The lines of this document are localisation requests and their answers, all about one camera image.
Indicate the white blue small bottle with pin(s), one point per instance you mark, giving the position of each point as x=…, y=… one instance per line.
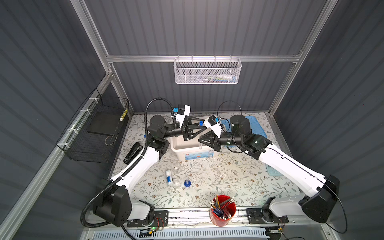
x=169, y=177

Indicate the clear glass flask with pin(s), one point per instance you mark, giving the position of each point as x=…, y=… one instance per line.
x=176, y=168

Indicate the black stapler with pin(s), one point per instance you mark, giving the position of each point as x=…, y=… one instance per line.
x=134, y=151

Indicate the red pencil cup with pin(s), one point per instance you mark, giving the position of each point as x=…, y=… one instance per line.
x=223, y=209

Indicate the blue bottle cap piece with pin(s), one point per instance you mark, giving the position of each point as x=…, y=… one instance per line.
x=187, y=183

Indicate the black wire side basket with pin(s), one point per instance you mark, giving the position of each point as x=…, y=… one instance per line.
x=96, y=133

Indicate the white wire wall basket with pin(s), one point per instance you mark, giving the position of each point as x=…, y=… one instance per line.
x=207, y=71

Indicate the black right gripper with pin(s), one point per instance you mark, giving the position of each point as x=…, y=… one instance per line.
x=213, y=139

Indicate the yellow item in basket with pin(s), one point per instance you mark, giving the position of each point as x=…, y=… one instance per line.
x=123, y=115

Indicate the teal calculator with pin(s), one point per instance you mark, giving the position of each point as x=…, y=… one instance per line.
x=273, y=172

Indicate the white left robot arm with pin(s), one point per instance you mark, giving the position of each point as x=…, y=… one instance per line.
x=112, y=204

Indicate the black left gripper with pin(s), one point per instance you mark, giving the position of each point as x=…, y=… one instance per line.
x=187, y=130

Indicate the white plastic storage bin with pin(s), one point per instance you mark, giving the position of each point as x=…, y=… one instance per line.
x=191, y=149

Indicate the blue plastic bin lid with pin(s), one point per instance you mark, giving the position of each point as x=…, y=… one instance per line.
x=255, y=126

